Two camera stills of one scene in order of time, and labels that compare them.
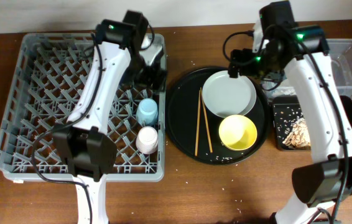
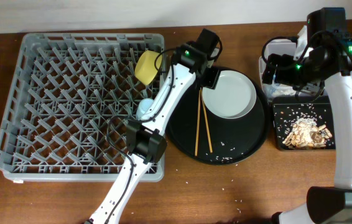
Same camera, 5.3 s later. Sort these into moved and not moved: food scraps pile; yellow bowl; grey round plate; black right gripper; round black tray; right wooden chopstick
Moved: yellow bowl; black right gripper
Not moved: round black tray; food scraps pile; grey round plate; right wooden chopstick
